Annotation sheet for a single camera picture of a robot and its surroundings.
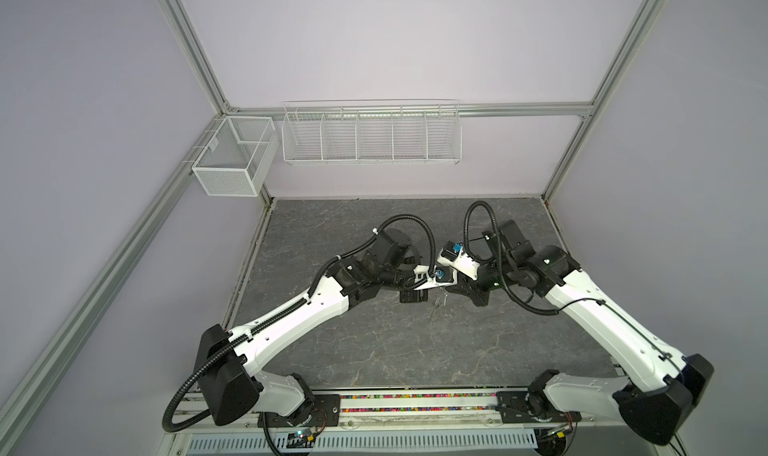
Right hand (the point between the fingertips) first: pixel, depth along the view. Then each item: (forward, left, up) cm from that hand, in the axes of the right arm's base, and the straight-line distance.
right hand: (451, 287), depth 72 cm
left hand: (0, +3, +2) cm, 4 cm away
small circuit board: (-29, +37, -24) cm, 53 cm away
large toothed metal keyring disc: (+2, 0, -22) cm, 22 cm away
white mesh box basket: (+48, +68, +3) cm, 83 cm away
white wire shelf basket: (+53, +22, +9) cm, 58 cm away
